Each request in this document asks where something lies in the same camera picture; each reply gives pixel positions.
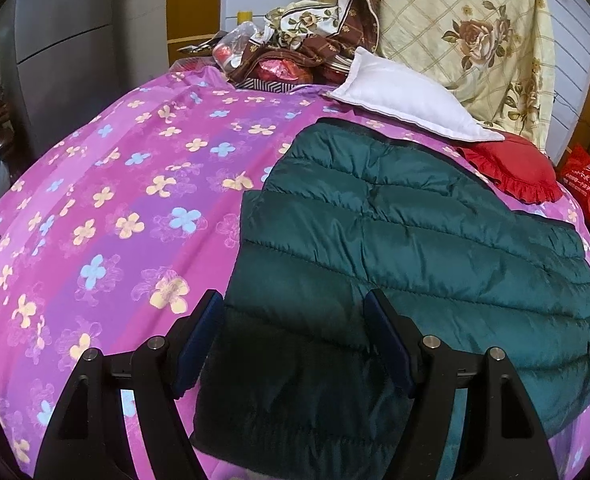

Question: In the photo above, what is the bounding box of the cream rose-print quilt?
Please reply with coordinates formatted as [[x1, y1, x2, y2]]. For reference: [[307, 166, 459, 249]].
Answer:
[[317, 0, 558, 166]]

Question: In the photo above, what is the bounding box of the clear plastic bag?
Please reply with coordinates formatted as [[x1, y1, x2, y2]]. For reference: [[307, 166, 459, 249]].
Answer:
[[212, 22, 266, 73]]

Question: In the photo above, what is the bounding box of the pink floral bedsheet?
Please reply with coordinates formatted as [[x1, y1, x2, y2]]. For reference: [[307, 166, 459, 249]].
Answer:
[[0, 67, 590, 480]]

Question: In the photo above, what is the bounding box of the dark green puffer jacket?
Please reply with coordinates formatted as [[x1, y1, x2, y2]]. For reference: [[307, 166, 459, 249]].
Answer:
[[190, 117, 590, 480]]

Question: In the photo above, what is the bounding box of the wooden door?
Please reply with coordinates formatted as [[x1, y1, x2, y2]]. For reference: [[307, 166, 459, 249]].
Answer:
[[167, 0, 230, 61]]

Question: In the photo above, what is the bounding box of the red ruffled pillow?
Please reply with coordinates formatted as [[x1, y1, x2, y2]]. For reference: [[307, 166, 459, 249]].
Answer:
[[457, 132, 563, 206]]

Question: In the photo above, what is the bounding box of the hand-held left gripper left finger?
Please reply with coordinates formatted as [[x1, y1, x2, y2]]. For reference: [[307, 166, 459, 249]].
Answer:
[[35, 289, 226, 480]]

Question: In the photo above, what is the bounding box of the grey refrigerator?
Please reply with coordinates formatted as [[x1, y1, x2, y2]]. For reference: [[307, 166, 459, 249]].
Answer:
[[2, 0, 123, 143]]

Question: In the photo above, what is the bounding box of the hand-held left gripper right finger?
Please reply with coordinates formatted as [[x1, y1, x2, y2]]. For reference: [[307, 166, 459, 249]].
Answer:
[[364, 289, 558, 480]]

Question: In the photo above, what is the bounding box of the brown floral cloth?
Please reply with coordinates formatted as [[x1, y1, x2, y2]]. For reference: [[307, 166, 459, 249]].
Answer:
[[245, 0, 380, 86]]

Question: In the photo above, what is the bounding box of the white pillow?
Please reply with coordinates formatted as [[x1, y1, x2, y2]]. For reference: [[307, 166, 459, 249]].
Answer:
[[327, 47, 508, 143]]

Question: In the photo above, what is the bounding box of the red striped gift box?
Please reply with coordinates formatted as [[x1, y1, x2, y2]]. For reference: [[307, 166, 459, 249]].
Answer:
[[235, 57, 320, 95]]

